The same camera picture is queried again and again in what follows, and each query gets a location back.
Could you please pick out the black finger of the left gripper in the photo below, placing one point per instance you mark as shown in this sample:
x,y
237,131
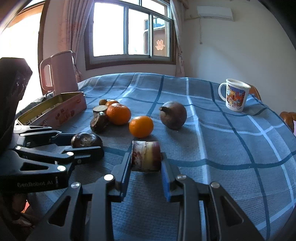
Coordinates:
x,y
36,136
36,161

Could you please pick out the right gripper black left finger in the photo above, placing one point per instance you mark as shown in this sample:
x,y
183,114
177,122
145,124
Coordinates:
x,y
83,212

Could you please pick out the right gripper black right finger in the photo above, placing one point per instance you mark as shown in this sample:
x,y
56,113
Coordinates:
x,y
206,211

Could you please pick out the dark water chestnut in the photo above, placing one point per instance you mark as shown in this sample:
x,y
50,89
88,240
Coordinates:
x,y
84,139

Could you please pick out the large orange tangerine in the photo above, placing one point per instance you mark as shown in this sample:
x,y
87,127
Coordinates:
x,y
118,114

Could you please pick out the large purple passion fruit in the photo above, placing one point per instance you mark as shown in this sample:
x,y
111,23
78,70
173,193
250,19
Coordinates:
x,y
173,115

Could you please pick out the dark chestnut fruit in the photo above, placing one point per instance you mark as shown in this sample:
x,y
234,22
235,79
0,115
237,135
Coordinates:
x,y
99,122

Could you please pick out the pink metal tin box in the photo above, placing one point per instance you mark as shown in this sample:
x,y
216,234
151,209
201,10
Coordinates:
x,y
54,112

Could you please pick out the brown longan fruit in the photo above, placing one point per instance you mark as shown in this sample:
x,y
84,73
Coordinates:
x,y
103,102

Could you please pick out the pink electric kettle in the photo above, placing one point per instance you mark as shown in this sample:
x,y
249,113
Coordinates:
x,y
61,71

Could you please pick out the small orange tangerine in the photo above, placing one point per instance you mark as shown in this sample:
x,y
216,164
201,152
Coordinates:
x,y
110,102

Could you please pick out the blue plaid tablecloth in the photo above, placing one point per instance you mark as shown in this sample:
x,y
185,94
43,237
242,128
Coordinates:
x,y
251,154

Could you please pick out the brown leather chair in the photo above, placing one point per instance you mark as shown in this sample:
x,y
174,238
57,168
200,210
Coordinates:
x,y
290,119
253,91

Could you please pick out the pink curtain left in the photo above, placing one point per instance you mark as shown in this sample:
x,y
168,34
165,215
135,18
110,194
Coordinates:
x,y
73,24

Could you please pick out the pink curtain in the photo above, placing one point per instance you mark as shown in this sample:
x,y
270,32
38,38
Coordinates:
x,y
177,12
73,24

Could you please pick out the white printed mug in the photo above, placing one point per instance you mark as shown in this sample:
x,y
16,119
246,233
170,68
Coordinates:
x,y
236,94

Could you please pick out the pink curtain right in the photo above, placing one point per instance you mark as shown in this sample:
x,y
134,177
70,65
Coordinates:
x,y
177,12

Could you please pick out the white air conditioner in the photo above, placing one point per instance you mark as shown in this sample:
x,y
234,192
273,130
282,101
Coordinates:
x,y
215,12

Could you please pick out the wooden door frame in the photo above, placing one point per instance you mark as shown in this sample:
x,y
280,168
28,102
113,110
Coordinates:
x,y
22,38

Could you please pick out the window with brown frame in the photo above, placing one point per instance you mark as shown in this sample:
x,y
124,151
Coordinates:
x,y
129,32

